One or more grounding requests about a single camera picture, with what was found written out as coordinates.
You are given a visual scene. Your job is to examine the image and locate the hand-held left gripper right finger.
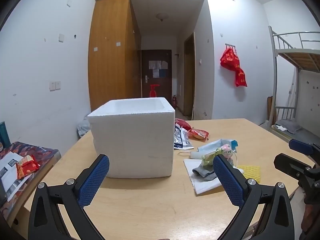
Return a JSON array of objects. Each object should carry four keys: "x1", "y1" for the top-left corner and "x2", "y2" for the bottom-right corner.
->
[{"x1": 212, "y1": 154, "x2": 293, "y2": 240}]

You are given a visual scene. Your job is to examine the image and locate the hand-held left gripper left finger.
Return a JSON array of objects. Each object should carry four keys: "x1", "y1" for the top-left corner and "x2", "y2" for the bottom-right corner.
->
[{"x1": 28, "y1": 154, "x2": 110, "y2": 240}]

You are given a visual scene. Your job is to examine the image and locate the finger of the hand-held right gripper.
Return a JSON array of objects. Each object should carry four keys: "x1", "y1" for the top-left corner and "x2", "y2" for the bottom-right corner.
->
[
  {"x1": 288, "y1": 139, "x2": 320, "y2": 156},
  {"x1": 274, "y1": 153, "x2": 316, "y2": 179}
]

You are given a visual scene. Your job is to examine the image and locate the grey sock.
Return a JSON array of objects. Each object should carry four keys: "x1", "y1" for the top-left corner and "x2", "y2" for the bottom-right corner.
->
[{"x1": 192, "y1": 162, "x2": 218, "y2": 180}]

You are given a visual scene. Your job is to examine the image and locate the blue face mask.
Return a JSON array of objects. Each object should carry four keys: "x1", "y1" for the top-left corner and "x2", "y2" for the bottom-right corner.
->
[{"x1": 197, "y1": 139, "x2": 240, "y2": 167}]

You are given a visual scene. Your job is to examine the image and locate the white foam box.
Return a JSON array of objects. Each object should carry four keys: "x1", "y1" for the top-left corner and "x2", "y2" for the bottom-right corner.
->
[{"x1": 87, "y1": 97, "x2": 175, "y2": 179}]

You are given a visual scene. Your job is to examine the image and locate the person's right hand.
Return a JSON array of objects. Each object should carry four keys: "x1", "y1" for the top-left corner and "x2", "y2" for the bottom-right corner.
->
[{"x1": 301, "y1": 200, "x2": 320, "y2": 235}]

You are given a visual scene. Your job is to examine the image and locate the grey bedding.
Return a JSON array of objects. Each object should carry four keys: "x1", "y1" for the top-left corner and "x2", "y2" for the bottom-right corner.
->
[{"x1": 275, "y1": 119, "x2": 303, "y2": 134}]

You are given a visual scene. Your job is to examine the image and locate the yellow sponge cloth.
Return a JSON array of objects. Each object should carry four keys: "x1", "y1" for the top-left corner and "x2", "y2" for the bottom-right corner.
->
[{"x1": 236, "y1": 164, "x2": 262, "y2": 183}]

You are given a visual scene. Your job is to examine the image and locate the floral fabric pouch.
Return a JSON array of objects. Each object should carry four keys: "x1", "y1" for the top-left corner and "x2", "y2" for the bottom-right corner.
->
[{"x1": 201, "y1": 144, "x2": 237, "y2": 167}]

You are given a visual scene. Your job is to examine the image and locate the leaning wooden boards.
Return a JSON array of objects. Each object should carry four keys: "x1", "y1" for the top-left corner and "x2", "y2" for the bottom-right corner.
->
[{"x1": 266, "y1": 96, "x2": 277, "y2": 130}]

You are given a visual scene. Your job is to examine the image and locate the blue-grey cloth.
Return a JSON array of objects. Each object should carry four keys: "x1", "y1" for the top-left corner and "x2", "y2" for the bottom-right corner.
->
[{"x1": 77, "y1": 119, "x2": 92, "y2": 138}]

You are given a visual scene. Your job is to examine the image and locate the small red snack packet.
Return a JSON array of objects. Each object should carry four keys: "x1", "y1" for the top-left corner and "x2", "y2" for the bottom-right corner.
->
[{"x1": 187, "y1": 128, "x2": 209, "y2": 140}]

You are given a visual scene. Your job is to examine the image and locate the patterned side table with papers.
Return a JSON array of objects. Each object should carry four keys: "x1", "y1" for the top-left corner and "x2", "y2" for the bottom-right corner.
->
[{"x1": 0, "y1": 141, "x2": 62, "y2": 218}]

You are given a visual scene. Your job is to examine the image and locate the red orange snack packet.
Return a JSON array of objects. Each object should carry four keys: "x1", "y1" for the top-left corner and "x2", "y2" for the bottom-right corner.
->
[{"x1": 15, "y1": 154, "x2": 40, "y2": 180}]

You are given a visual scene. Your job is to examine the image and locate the large red snack packet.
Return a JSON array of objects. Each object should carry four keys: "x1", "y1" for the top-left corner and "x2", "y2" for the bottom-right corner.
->
[{"x1": 174, "y1": 118, "x2": 192, "y2": 132}]

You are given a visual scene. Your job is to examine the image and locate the white printed paper sheet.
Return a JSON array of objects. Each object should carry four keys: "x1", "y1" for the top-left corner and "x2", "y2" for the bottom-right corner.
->
[{"x1": 0, "y1": 152, "x2": 28, "y2": 202}]

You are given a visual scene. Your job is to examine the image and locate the metal bunk bed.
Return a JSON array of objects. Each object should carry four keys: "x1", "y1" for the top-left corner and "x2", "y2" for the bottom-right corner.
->
[{"x1": 268, "y1": 26, "x2": 320, "y2": 145}]

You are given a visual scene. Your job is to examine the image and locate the red plastic bag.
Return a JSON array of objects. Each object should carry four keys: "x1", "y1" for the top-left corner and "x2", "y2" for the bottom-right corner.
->
[
  {"x1": 220, "y1": 48, "x2": 242, "y2": 70},
  {"x1": 234, "y1": 66, "x2": 248, "y2": 87}
]

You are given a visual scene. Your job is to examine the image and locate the teal box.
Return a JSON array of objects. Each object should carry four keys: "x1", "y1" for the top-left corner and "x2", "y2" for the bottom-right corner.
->
[{"x1": 0, "y1": 121, "x2": 11, "y2": 148}]

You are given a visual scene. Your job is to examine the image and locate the white bottle with red pump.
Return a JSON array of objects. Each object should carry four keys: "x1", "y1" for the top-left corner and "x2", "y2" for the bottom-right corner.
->
[{"x1": 149, "y1": 84, "x2": 160, "y2": 98}]

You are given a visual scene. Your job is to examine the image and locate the light wooden side door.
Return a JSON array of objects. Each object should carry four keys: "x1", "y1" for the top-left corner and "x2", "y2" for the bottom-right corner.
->
[{"x1": 184, "y1": 32, "x2": 196, "y2": 120}]

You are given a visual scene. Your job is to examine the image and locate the dark brown door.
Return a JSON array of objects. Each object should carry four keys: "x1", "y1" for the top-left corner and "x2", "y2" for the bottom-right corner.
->
[{"x1": 141, "y1": 49, "x2": 172, "y2": 109}]

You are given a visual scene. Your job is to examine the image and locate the wooden wardrobe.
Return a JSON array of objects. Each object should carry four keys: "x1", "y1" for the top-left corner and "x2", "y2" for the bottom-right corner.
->
[{"x1": 88, "y1": 0, "x2": 142, "y2": 112}]

